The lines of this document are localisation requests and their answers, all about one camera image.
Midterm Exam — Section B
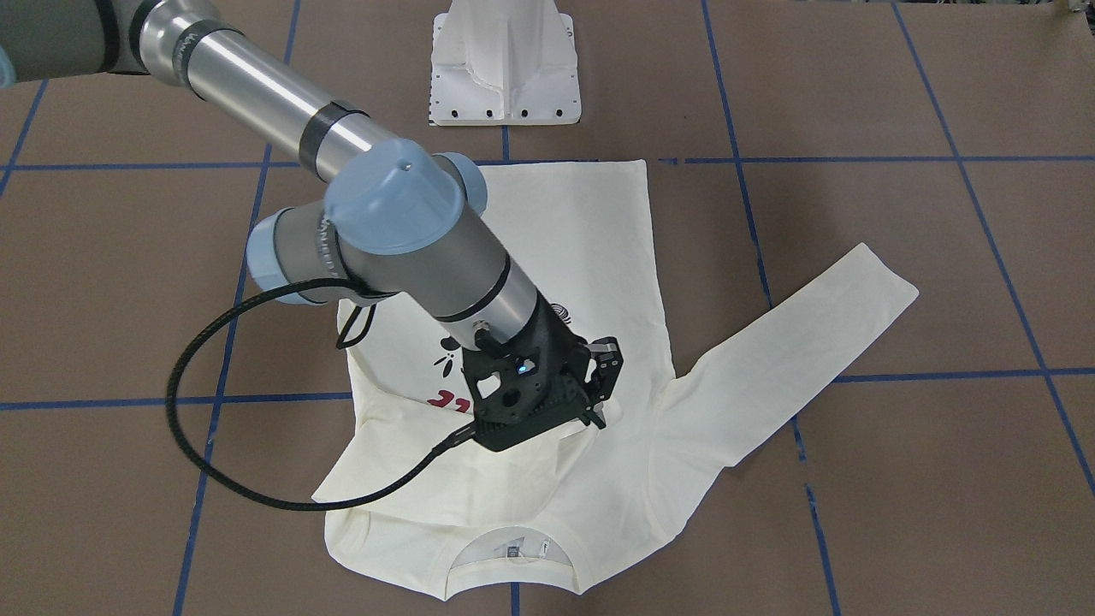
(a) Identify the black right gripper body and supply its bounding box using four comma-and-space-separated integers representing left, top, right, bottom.
463, 301, 624, 452

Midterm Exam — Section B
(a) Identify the cream cat print shirt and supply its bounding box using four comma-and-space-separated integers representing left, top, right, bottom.
324, 161, 919, 600

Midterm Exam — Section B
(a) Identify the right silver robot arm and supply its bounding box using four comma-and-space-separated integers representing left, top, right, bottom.
3, 1, 623, 452

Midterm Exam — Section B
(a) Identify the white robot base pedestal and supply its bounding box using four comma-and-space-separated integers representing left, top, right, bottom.
428, 1, 583, 127

